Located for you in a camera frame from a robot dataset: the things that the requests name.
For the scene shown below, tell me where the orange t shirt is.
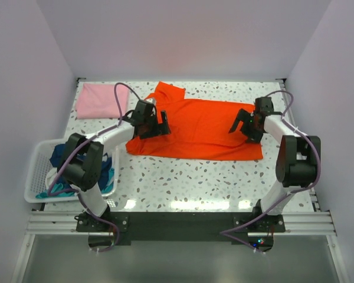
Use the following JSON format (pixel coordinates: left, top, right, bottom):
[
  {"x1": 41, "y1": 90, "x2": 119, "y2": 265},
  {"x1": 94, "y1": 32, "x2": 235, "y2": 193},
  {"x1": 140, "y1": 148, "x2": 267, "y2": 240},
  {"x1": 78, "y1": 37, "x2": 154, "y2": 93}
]
[{"x1": 126, "y1": 82, "x2": 263, "y2": 161}]

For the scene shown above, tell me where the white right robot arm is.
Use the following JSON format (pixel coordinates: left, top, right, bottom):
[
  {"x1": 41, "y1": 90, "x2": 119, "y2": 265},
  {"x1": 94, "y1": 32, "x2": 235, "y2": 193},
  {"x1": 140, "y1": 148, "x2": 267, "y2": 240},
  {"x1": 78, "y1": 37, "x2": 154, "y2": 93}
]
[{"x1": 229, "y1": 97, "x2": 321, "y2": 232}]

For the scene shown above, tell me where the white plastic laundry basket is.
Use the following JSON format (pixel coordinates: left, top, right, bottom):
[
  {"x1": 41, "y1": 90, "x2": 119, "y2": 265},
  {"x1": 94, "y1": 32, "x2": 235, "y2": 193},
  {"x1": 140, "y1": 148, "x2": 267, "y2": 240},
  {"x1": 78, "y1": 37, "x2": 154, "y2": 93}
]
[{"x1": 24, "y1": 139, "x2": 119, "y2": 203}]

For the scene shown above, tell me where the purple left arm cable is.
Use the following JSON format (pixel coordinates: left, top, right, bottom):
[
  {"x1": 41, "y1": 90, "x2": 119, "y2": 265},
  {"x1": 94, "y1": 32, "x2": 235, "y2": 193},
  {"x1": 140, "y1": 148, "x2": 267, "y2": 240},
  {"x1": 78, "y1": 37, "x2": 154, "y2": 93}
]
[{"x1": 47, "y1": 82, "x2": 145, "y2": 253}]

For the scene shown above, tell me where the navy blue t shirt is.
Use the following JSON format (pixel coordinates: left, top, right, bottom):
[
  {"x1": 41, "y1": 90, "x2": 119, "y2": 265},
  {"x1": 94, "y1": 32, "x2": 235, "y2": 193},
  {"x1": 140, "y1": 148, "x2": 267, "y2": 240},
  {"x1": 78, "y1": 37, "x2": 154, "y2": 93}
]
[{"x1": 49, "y1": 143, "x2": 116, "y2": 189}]

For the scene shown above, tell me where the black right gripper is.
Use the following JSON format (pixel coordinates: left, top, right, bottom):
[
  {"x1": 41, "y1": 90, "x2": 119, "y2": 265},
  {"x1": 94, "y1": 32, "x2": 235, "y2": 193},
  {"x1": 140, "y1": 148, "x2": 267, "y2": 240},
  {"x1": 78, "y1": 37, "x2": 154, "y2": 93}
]
[{"x1": 229, "y1": 109, "x2": 263, "y2": 145}]

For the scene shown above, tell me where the teal t shirt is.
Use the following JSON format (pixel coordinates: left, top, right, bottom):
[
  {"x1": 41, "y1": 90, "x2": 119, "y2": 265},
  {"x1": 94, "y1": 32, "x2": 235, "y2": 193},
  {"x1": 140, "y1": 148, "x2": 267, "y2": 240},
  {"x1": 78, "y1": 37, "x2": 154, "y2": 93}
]
[{"x1": 51, "y1": 167, "x2": 114, "y2": 198}]

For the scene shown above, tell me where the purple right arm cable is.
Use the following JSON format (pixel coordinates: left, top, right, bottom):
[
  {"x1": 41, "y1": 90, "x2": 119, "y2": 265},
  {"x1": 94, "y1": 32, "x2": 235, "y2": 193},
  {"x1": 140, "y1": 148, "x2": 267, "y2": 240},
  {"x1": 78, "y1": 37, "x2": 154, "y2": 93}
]
[{"x1": 219, "y1": 90, "x2": 322, "y2": 247}]

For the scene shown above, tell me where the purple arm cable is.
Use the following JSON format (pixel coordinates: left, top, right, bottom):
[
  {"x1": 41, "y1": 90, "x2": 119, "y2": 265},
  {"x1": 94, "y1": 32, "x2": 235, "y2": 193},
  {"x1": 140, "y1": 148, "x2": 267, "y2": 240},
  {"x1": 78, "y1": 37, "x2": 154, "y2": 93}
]
[
  {"x1": 47, "y1": 82, "x2": 145, "y2": 253},
  {"x1": 219, "y1": 90, "x2": 322, "y2": 247}
]

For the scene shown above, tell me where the white garment in basket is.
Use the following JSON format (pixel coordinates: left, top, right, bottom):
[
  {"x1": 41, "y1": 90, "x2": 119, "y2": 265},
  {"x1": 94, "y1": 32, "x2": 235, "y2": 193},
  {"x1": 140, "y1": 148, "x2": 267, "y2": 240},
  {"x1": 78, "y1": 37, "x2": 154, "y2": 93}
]
[{"x1": 45, "y1": 167, "x2": 58, "y2": 189}]

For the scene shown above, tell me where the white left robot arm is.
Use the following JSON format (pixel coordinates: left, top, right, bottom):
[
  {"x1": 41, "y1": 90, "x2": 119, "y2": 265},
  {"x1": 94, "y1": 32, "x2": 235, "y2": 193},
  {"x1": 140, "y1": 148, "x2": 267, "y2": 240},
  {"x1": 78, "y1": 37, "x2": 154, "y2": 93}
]
[{"x1": 57, "y1": 100, "x2": 171, "y2": 231}]

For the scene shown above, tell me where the folded pink t shirt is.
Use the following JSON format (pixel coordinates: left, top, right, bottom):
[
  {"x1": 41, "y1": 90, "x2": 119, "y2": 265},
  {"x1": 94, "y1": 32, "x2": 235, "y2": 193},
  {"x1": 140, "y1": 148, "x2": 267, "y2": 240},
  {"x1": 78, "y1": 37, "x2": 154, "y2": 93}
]
[{"x1": 75, "y1": 83, "x2": 129, "y2": 120}]

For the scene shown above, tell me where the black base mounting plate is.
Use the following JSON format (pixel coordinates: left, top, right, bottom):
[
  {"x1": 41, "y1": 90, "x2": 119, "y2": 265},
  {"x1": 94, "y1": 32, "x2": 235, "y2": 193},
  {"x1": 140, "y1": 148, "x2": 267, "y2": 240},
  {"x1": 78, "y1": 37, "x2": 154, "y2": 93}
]
[{"x1": 74, "y1": 212, "x2": 286, "y2": 248}]

